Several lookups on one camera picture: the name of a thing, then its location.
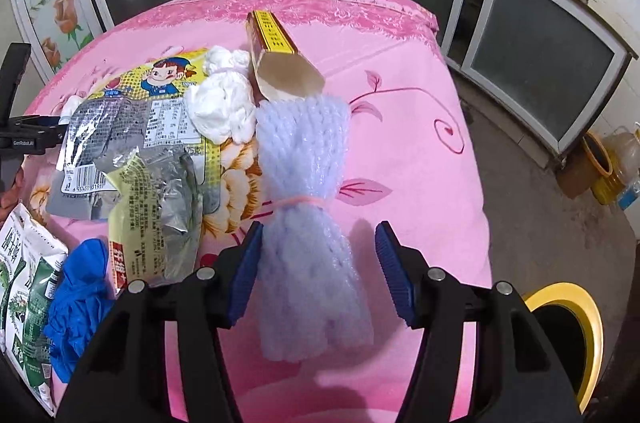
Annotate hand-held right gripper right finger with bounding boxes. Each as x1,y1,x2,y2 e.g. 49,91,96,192
374,220,586,423

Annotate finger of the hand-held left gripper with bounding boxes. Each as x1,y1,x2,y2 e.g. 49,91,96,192
20,114,69,133

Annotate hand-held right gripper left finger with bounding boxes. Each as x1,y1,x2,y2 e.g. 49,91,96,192
57,220,266,423

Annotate yellow cartoon snack bag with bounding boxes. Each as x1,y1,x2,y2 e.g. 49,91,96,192
75,47,224,204

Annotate white plastic bag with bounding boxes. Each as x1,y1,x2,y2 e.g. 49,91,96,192
186,46,259,142

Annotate yellow trash bin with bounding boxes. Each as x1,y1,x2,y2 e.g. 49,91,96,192
524,282,606,415

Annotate small white wrapper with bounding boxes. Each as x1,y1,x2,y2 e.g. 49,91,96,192
59,95,85,125

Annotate silver foil wrapper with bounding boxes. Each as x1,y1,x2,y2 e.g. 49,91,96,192
46,98,153,220

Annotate pale yellow foil wrapper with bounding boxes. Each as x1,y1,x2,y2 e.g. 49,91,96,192
106,152,207,295

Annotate pink floral blanket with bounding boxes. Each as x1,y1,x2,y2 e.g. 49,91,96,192
22,0,496,423

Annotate green white printed bag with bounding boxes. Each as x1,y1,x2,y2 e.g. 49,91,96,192
0,202,69,418

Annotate blue rubber glove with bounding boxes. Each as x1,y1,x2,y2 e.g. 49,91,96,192
43,238,120,382

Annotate brown jar with yellow rim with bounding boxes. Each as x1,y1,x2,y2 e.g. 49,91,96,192
554,130,609,200

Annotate yellow red cardboard box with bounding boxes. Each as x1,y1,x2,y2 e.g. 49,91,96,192
246,10,327,105

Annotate large cooking oil jug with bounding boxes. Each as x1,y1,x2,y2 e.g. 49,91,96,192
591,123,640,210

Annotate kitchen cabinet with glass doors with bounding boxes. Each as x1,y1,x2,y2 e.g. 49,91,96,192
81,0,634,170

